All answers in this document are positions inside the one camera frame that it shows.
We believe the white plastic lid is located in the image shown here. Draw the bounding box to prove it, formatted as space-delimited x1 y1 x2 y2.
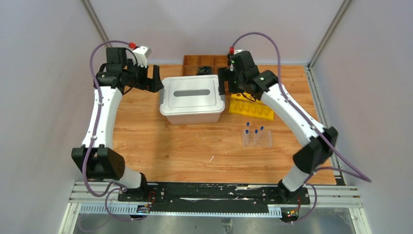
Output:
160 75 225 117

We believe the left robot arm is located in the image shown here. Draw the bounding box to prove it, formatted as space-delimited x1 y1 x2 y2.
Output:
71 45 164 201

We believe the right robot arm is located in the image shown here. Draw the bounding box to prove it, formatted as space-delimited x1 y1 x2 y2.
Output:
218 50 338 204

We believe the black object in tray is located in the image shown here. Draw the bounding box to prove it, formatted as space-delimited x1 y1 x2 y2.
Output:
196 66 213 76

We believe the yellow test tube rack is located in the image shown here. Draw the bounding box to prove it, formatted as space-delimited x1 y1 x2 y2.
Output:
228 93 274 121

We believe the wooden compartment tray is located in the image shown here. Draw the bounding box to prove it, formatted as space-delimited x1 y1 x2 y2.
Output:
182 55 228 76

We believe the pink plastic bin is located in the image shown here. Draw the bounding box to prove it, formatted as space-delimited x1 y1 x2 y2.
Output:
166 113 221 125

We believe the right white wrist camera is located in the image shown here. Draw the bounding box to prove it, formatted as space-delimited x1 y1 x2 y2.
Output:
228 47 244 57

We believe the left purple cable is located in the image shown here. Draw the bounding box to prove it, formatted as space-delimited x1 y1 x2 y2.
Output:
81 40 146 222

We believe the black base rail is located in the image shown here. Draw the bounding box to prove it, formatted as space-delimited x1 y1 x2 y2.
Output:
117 182 310 214

